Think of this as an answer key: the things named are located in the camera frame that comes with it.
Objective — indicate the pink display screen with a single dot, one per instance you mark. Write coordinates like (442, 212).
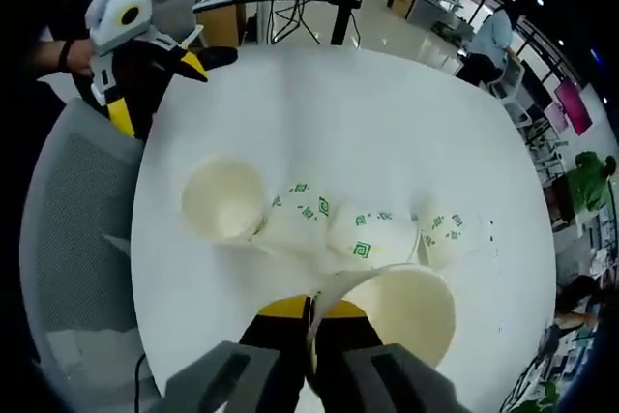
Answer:
(575, 108)

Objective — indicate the grey mesh chair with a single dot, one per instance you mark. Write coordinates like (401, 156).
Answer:
(77, 239)

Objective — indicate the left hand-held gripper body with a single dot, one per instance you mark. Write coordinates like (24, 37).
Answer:
(113, 26)

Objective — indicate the black wristband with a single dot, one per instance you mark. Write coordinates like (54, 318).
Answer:
(65, 55)

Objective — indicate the stack of paper cups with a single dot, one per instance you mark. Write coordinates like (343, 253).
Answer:
(222, 200)

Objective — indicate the person's left hand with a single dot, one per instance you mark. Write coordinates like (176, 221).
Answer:
(82, 57)

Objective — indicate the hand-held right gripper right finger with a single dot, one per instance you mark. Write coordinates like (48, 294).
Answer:
(387, 379)

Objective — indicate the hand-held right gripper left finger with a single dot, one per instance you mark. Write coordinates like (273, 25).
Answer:
(227, 374)

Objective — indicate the white table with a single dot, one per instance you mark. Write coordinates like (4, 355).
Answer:
(362, 132)

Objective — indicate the black rounded pad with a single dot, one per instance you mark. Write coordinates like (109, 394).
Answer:
(220, 58)

